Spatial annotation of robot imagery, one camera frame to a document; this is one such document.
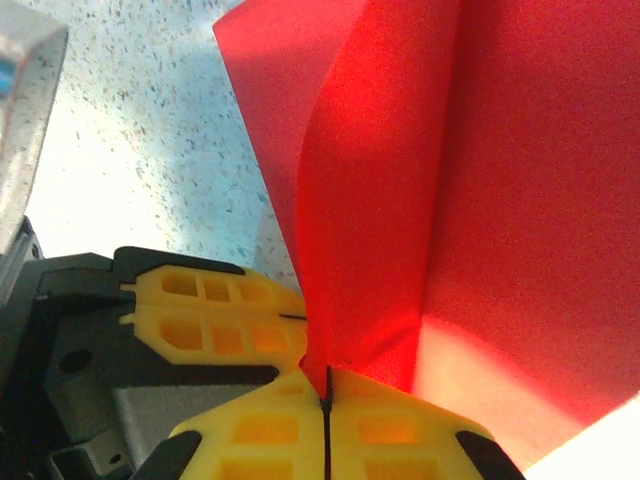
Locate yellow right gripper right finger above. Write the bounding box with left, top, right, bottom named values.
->
left=325, top=367, right=527, bottom=480

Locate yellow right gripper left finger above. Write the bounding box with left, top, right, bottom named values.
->
left=132, top=369, right=330, bottom=480

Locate red paper sheet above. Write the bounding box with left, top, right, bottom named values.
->
left=212, top=0, right=640, bottom=471

